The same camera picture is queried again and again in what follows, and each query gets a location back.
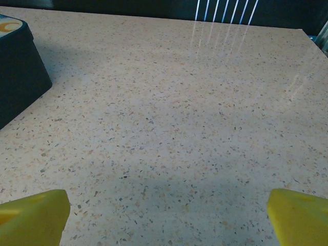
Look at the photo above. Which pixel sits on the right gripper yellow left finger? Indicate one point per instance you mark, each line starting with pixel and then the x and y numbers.
pixel 33 223

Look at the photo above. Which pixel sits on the dark box with painting lid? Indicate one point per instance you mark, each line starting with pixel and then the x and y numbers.
pixel 18 77

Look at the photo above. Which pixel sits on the aluminium frame post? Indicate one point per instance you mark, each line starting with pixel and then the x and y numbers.
pixel 324 38

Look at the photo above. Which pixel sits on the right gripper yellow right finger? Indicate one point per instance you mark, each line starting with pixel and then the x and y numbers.
pixel 299 223

